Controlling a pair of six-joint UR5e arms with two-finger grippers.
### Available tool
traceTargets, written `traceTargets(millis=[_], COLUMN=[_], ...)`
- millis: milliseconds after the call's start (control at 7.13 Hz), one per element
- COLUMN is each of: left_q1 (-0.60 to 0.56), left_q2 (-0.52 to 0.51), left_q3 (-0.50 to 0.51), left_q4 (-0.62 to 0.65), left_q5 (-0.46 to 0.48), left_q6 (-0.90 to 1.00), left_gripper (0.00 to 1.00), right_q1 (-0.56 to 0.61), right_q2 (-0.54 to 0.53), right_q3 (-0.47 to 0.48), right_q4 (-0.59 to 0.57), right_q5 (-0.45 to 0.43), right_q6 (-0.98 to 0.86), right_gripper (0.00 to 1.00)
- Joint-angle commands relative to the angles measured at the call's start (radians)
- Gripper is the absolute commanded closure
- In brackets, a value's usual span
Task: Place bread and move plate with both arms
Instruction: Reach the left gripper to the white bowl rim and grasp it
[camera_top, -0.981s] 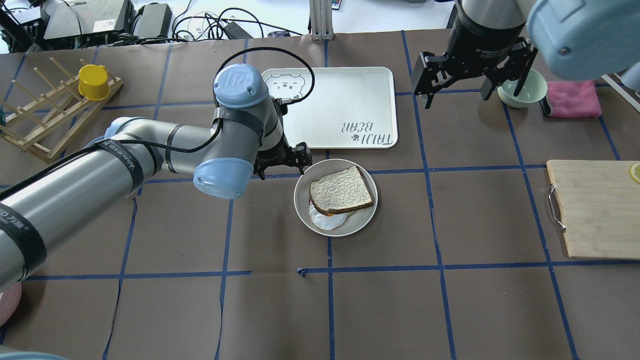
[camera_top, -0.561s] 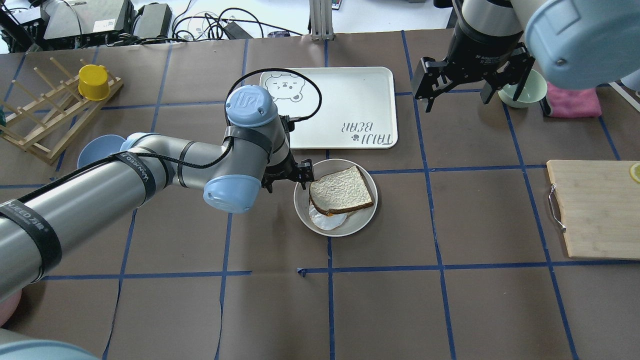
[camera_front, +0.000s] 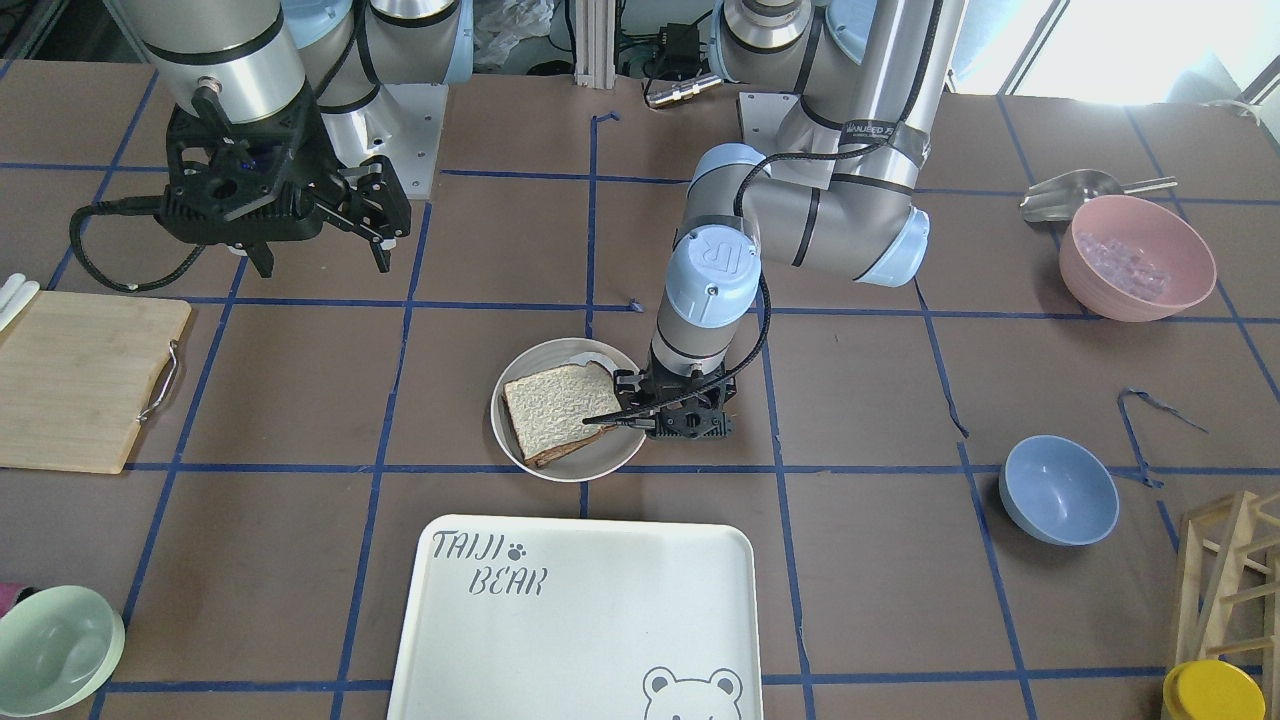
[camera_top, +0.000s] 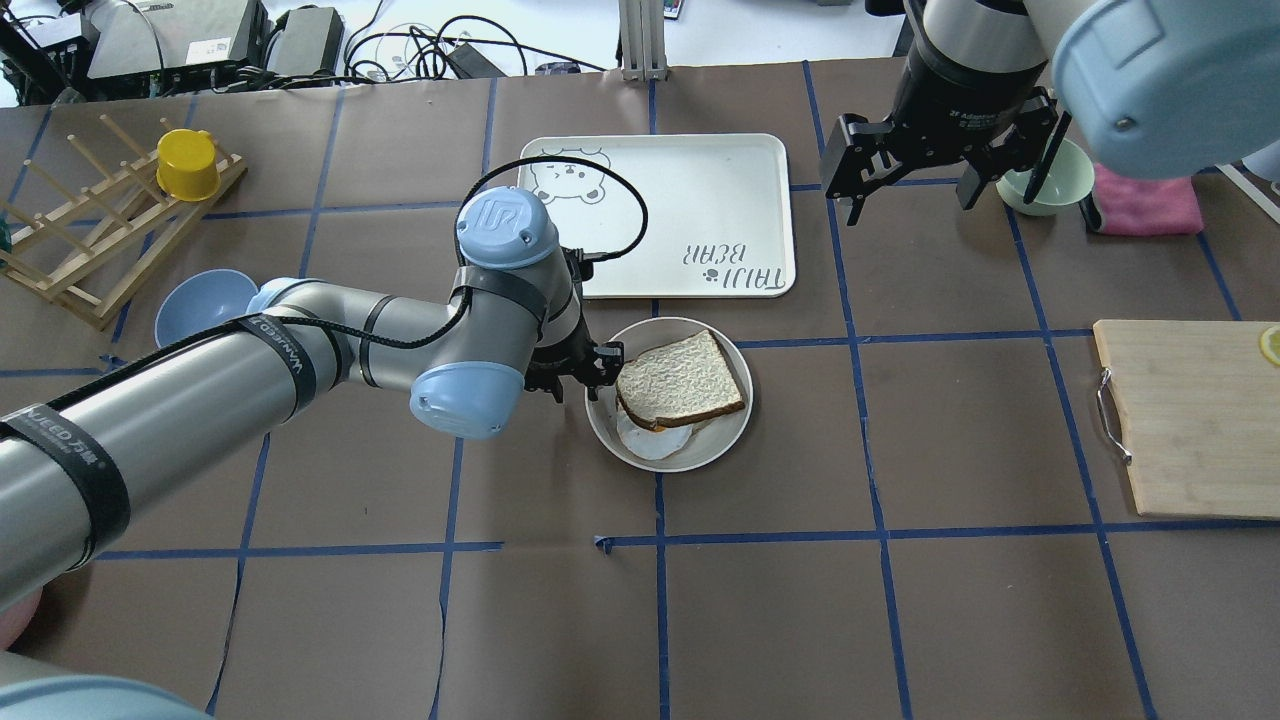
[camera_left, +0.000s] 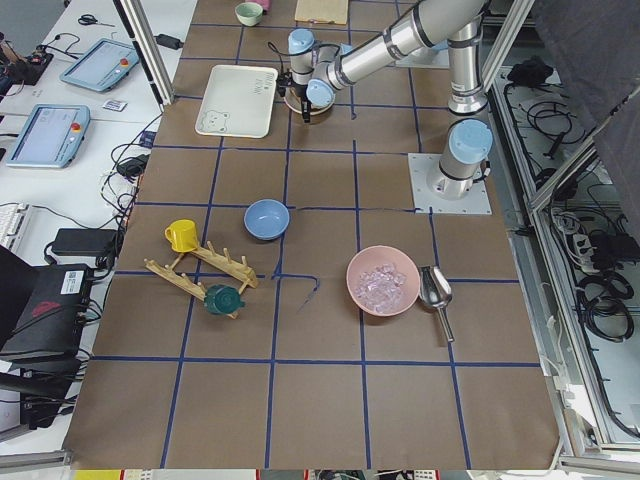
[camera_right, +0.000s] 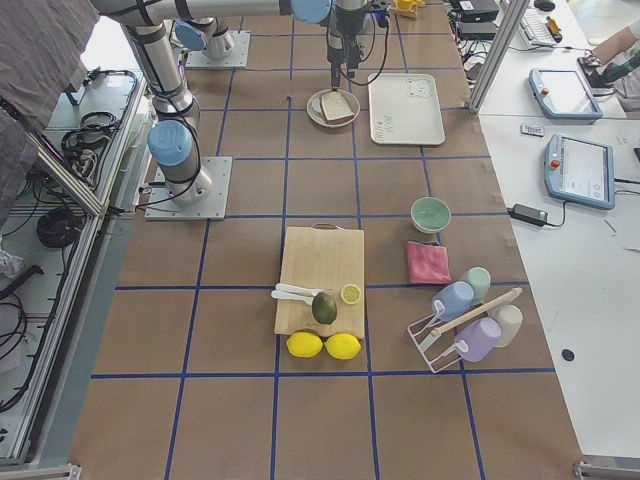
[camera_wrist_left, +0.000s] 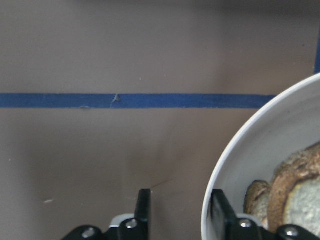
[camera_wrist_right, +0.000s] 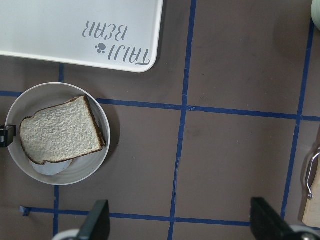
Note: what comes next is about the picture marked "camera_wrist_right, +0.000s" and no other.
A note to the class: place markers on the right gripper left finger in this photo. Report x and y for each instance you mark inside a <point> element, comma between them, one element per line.
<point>97,223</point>

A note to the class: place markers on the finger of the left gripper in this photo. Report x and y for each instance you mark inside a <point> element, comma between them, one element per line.
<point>7,134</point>

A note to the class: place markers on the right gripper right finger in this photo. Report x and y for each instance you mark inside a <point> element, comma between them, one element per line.
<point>266,223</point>

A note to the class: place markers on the bread slice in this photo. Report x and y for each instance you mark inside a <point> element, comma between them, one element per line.
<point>62,132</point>

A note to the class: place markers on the round white plate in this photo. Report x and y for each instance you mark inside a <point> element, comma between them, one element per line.
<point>43,96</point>

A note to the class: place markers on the wooden cutting board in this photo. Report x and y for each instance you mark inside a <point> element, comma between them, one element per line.
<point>311,215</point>

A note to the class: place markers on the fried egg toy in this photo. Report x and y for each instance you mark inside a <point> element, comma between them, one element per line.
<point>51,169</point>

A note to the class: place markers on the cream bear tray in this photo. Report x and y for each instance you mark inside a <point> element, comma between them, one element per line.
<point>111,34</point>

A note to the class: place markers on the green ceramic bowl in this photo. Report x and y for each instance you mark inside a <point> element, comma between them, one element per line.
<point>315,13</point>

